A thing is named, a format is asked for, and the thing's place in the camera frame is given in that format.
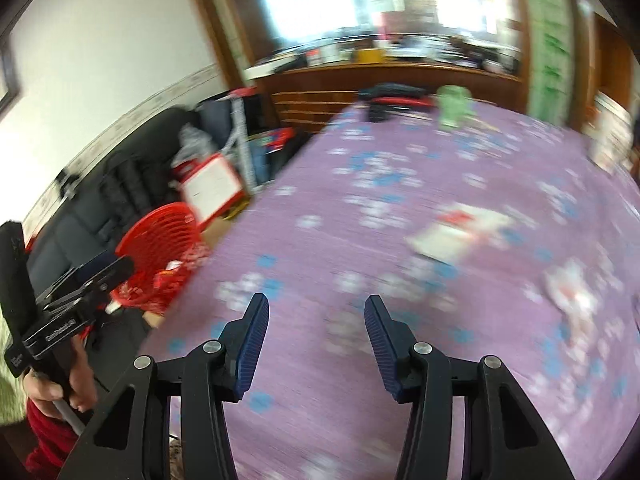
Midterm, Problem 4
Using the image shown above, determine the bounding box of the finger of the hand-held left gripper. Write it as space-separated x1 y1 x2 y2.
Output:
35 257 135 313
75 254 121 273

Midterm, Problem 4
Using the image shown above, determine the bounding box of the dark blue bag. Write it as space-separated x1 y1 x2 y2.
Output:
197 92 266 161

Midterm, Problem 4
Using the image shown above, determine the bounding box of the dark framed picture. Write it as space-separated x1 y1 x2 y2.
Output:
0 35 21 111

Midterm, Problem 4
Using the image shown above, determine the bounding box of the red plastic mesh basket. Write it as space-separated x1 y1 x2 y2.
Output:
107 202 211 316

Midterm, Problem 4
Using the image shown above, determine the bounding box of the purple floral tablecloth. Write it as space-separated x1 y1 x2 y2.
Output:
135 95 640 480

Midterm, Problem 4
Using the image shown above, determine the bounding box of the colourful printed package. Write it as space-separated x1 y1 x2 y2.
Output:
250 127 296 153

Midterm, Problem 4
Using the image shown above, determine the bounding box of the light green cloth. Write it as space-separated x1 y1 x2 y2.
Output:
0 320 28 423

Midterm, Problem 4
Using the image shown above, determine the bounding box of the white red printed wrapper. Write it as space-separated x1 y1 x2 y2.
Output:
545 260 601 321

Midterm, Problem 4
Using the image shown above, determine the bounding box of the black sofa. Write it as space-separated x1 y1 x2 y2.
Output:
25 105 201 321

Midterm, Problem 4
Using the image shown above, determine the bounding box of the bamboo painted wall panel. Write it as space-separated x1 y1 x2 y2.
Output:
520 0 576 121

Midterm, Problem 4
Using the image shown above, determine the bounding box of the white board with red rim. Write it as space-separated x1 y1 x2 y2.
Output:
172 155 248 223

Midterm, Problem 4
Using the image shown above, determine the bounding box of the black jacket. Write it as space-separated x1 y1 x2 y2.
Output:
97 152 176 231

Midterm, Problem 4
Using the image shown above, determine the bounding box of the printed white paper cup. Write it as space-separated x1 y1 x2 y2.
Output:
587 92 636 176

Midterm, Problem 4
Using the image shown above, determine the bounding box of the long black case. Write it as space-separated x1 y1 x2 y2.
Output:
357 82 431 101

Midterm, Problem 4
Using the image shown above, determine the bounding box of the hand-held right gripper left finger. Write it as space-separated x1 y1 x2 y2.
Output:
57 292 271 480

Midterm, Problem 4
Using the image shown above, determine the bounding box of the person's left hand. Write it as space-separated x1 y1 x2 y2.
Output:
21 347 99 418

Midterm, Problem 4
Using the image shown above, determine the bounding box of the green plastic bag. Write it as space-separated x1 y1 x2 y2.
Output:
435 85 473 128

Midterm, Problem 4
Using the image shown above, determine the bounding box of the crumpled white wrapper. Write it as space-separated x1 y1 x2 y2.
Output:
407 205 516 266

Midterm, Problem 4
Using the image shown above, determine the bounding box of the clear plastic bag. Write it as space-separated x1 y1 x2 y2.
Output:
172 125 216 168

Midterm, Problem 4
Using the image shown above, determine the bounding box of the wooden counter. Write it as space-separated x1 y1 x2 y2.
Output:
245 62 526 133

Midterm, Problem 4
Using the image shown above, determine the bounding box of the person's left forearm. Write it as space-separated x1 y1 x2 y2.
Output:
22 400 83 478

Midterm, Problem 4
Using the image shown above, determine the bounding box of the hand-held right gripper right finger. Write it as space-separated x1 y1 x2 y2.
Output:
364 295 576 480

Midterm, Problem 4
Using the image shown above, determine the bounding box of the brown wooden door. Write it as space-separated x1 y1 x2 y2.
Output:
590 10 636 106

